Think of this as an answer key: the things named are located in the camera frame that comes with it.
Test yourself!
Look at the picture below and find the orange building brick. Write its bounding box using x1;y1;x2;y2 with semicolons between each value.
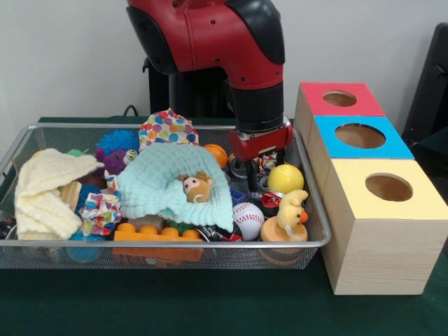
113;223;204;243

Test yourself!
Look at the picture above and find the black panel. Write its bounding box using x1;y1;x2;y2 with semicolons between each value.
401;22;448;141

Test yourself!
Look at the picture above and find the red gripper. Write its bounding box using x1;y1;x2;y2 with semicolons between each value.
227;120;294;193

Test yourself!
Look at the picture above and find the wooden three-hole box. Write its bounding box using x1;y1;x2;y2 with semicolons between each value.
293;82;448;296

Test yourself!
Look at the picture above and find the crushed silver drink can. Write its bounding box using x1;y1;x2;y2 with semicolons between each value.
227;153;249;180

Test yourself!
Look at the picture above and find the white toy baseball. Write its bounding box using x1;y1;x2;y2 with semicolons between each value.
232;202;266;242

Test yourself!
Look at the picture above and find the cream knitted cloth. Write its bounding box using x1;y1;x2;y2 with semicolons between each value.
14;147;106;242

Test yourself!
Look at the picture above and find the purple spiky monster toy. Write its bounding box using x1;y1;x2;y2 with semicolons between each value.
94;146;139;176

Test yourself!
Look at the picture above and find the polka dot cloth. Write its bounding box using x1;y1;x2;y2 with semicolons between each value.
138;108;200;147

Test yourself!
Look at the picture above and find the mint green cloth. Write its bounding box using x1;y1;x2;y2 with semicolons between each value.
115;143;235;234

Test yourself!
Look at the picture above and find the yellow tennis ball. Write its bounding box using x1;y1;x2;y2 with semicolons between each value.
267;164;305;195

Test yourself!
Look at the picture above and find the silver mesh bin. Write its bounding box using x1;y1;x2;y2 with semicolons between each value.
0;122;333;270

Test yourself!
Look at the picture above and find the dark green tablecloth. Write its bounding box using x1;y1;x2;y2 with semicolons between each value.
0;116;448;336

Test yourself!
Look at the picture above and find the yellow plush duck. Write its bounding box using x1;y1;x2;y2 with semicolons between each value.
276;190;311;234

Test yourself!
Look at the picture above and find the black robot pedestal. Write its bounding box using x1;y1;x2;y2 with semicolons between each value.
141;57;239;119

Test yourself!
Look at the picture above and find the brown plush toy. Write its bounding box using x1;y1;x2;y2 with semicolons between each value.
178;170;214;204

